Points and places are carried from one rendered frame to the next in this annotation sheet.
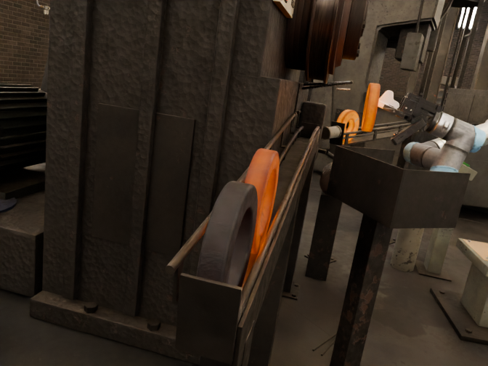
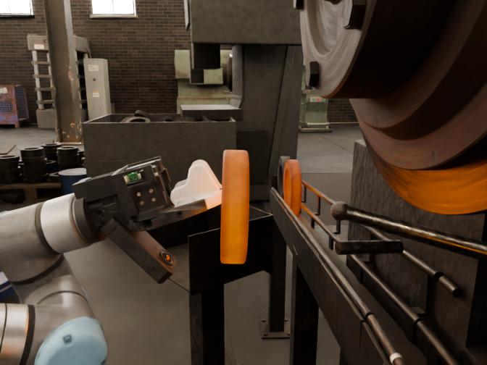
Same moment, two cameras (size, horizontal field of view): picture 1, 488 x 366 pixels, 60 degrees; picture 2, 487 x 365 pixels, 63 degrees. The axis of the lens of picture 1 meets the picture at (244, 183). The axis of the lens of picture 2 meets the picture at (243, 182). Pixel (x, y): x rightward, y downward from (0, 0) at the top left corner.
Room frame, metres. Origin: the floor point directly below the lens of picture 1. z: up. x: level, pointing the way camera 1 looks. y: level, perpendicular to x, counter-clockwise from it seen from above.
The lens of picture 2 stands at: (1.90, -0.48, 0.99)
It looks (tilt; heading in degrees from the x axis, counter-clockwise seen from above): 14 degrees down; 167
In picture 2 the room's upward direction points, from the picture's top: straight up
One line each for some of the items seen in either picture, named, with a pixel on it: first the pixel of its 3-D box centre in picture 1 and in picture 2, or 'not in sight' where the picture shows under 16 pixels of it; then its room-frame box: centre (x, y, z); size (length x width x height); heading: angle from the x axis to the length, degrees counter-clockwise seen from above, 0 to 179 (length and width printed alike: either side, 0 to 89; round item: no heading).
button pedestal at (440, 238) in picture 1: (446, 216); not in sight; (2.12, -1.07, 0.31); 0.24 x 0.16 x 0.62; 169
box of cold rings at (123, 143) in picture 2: not in sight; (167, 161); (-1.23, -0.35, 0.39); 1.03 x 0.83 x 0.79; 83
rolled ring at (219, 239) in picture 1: (229, 248); (284, 180); (0.53, 0.01, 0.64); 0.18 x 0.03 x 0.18; 169
